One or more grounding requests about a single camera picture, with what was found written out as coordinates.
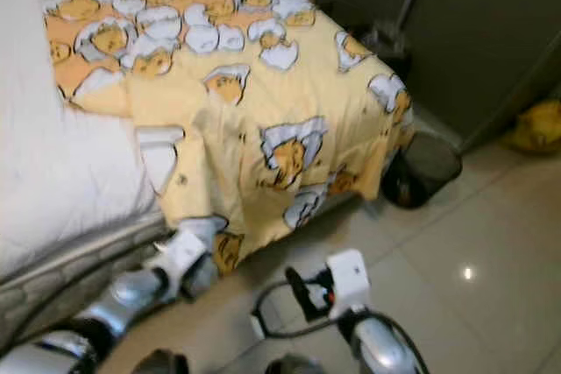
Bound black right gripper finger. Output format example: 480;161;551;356
285;266;321;321

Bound yellow cartoon egg blanket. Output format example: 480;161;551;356
31;0;415;274

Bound dark right robot leg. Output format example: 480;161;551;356
263;355;316;374

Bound dark robot leg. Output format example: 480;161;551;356
131;349;185;374
263;355;316;374

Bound dark left robot leg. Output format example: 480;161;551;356
131;349;185;374

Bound black mesh waste bin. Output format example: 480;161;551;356
381;131;464;210

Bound white quilted mattress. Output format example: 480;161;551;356
0;0;185;340

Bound dark grey bag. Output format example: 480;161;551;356
359;22;413;77

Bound yellow soft toy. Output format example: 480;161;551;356
501;98;561;156

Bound dark grey wardrobe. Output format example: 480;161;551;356
316;0;561;152

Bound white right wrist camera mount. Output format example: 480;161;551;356
324;249;371;318

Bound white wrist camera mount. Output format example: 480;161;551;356
324;249;371;318
151;221;216;287

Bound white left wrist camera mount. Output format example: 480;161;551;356
151;221;216;287

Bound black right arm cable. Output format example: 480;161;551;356
250;276;430;374

